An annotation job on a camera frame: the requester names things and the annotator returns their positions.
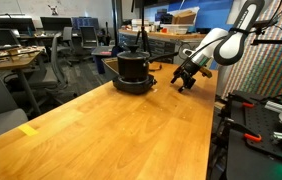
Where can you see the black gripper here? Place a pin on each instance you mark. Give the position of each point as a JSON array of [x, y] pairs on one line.
[[186, 71]]

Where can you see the glass lid black knob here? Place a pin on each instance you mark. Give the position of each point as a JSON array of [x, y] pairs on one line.
[[132, 53]]

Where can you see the yellow tape piece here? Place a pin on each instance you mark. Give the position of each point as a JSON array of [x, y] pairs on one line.
[[27, 129]]

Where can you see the black mounting base plate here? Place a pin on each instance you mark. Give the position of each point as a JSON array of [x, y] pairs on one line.
[[248, 160]]

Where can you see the grey storage bin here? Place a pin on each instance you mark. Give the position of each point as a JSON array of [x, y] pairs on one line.
[[110, 67]]

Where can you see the wooden desk with clutter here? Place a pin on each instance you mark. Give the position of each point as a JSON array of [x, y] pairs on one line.
[[17, 59]]

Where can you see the black electric hot plate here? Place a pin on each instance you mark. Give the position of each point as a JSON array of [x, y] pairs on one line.
[[139, 87]]

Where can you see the black cooking pot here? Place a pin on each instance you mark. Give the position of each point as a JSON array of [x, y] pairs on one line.
[[137, 70]]

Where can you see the grey drawer cabinet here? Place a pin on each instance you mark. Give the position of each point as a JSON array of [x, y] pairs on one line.
[[163, 43]]

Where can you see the black side camera on arm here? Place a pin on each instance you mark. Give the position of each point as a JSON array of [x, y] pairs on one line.
[[267, 32]]

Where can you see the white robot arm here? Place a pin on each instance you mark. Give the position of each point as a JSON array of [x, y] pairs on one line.
[[224, 46]]

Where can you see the orange handled clamp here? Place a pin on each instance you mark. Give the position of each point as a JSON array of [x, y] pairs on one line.
[[238, 98], [230, 124]]

